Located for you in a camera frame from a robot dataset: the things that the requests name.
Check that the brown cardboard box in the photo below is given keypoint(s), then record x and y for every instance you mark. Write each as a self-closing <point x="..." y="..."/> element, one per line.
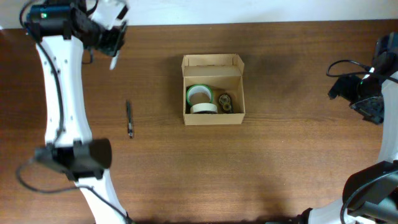
<point x="223" y="73"/>

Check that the black clear gel pen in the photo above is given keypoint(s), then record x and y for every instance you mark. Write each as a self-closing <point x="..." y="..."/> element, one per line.
<point x="129" y="120"/>

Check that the green tape roll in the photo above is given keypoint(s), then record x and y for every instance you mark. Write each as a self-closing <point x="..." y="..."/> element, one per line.
<point x="199" y="93"/>

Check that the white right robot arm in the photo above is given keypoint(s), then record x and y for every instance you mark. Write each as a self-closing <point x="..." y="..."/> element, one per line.
<point x="370" y="195"/>

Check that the cream masking tape roll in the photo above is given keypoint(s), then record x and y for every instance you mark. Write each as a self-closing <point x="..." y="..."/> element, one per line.
<point x="207" y="108"/>

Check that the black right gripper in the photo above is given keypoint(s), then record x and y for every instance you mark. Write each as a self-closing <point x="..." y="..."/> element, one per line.
<point x="341" y="88"/>

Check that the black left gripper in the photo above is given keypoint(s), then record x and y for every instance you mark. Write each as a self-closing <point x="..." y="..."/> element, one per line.
<point x="111" y="42"/>

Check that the yellow black utility knife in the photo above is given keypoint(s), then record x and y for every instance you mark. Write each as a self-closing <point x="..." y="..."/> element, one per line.
<point x="225" y="102"/>

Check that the black white Sharpie marker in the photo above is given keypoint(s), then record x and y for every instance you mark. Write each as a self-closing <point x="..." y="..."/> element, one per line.
<point x="114" y="61"/>

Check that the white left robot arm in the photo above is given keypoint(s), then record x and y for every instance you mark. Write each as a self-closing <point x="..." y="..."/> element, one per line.
<point x="62" y="31"/>

